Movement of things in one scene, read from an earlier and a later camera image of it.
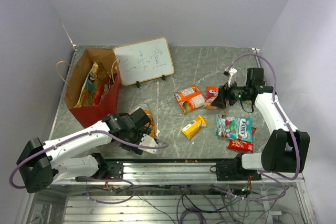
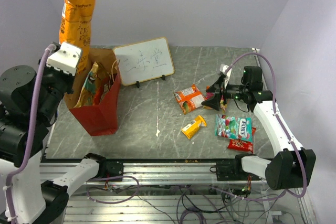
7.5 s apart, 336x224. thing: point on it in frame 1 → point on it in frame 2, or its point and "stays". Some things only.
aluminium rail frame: x=178 y=191 stays
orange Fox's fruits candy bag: x=212 y=93 stays
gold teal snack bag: x=86 y=97 stays
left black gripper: x=134 y=149 → x=71 y=77
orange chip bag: x=150 y=125 → x=77 y=10
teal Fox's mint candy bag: x=230 y=126 stays
